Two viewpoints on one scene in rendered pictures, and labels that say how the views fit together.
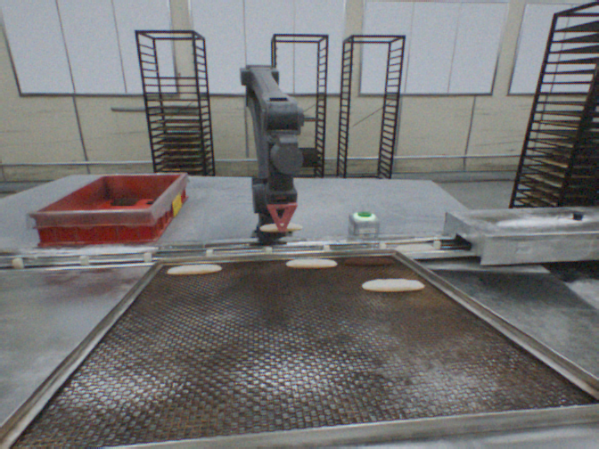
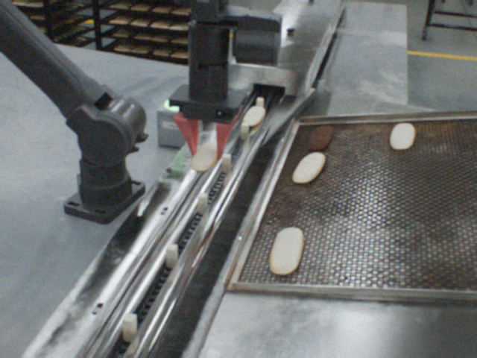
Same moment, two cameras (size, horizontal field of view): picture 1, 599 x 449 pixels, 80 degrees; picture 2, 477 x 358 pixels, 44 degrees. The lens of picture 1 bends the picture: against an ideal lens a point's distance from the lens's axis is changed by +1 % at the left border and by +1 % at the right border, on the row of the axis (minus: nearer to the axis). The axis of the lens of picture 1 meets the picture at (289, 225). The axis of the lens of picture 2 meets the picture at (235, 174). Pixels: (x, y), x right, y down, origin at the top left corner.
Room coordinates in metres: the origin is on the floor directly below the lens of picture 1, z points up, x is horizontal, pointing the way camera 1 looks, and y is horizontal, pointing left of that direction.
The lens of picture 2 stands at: (0.48, 0.77, 1.33)
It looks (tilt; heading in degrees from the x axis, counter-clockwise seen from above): 28 degrees down; 289
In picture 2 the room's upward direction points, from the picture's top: 2 degrees clockwise
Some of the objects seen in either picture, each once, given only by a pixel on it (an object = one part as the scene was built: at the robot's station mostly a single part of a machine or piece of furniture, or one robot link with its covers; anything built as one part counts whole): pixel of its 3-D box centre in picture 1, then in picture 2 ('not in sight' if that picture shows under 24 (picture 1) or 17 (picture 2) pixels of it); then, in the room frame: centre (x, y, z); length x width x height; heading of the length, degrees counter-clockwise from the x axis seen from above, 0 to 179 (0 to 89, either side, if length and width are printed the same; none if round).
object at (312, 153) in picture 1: (298, 120); not in sight; (4.43, -0.09, 0.89); 0.60 x 0.59 x 1.78; 96
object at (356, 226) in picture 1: (363, 235); (180, 130); (0.93, -0.21, 0.84); 0.08 x 0.08 x 0.11; 6
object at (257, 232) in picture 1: (271, 226); (104, 180); (0.95, 0.05, 0.86); 0.12 x 0.09 x 0.08; 86
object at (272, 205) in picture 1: (281, 210); (212, 129); (0.77, 0.02, 0.97); 0.07 x 0.07 x 0.09; 6
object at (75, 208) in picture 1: (125, 202); not in sight; (1.13, 0.54, 0.88); 0.49 x 0.34 x 0.10; 4
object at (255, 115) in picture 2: (414, 248); (254, 115); (0.81, -0.31, 0.86); 0.10 x 0.04 x 0.01; 96
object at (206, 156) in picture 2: (281, 226); (207, 154); (0.78, 0.02, 0.92); 0.10 x 0.04 x 0.01; 96
